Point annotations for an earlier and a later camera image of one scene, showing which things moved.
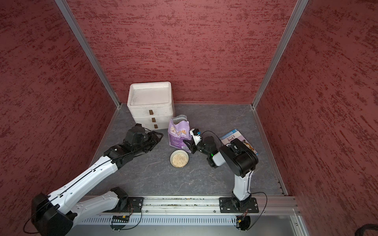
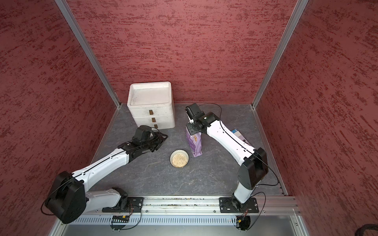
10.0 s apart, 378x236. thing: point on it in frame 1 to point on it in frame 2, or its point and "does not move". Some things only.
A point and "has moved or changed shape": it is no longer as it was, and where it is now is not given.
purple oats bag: x=178 y=130 has moved or changed shape
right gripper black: x=192 y=146 to x=192 y=131
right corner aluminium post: x=295 y=16 does not move
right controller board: x=243 y=222 does not move
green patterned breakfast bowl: x=179 y=158 does not move
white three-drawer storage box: x=151 y=104 does not move
